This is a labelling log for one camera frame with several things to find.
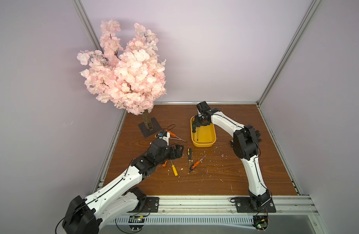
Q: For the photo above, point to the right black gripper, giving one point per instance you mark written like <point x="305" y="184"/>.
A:
<point x="201" y="119"/>

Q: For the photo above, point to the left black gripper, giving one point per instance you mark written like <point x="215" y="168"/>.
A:
<point x="177" y="153"/>

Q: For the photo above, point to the black yellow grip screwdriver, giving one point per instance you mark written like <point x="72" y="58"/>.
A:
<point x="189" y="153"/>

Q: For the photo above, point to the yellow plastic storage box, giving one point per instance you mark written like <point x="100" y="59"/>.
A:
<point x="207" y="136"/>

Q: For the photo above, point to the orange handled screwdriver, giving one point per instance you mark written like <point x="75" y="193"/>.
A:
<point x="195" y="164"/>

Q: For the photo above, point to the green black screwdriver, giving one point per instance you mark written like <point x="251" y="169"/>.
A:
<point x="197" y="133"/>
<point x="193" y="127"/>

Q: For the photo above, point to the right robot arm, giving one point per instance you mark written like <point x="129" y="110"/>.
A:
<point x="245" y="145"/>

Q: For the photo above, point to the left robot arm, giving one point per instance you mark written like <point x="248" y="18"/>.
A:
<point x="91" y="214"/>

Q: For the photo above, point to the large orange black screwdriver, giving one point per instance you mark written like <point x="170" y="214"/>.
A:
<point x="175" y="136"/>

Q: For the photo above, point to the black work glove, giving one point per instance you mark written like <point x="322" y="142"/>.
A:
<point x="257" y="134"/>

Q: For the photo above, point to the left controller board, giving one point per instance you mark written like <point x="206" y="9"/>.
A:
<point x="136" y="223"/>

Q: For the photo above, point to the controller board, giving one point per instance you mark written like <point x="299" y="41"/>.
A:
<point x="260" y="222"/>
<point x="136" y="223"/>

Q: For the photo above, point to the pink artificial blossom tree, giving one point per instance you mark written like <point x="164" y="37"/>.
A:
<point x="130" y="77"/>

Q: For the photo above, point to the right controller board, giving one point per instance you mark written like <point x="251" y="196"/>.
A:
<point x="260" y="222"/>

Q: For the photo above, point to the yellow handled screwdriver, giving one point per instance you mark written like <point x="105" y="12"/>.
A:
<point x="174" y="169"/>

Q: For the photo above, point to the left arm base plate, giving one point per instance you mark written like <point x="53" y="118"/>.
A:
<point x="147" y="205"/>

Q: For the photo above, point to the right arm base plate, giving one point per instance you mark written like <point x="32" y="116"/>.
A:
<point x="246" y="205"/>

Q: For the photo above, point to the aluminium front rail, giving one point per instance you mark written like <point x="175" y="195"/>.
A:
<point x="215" y="205"/>

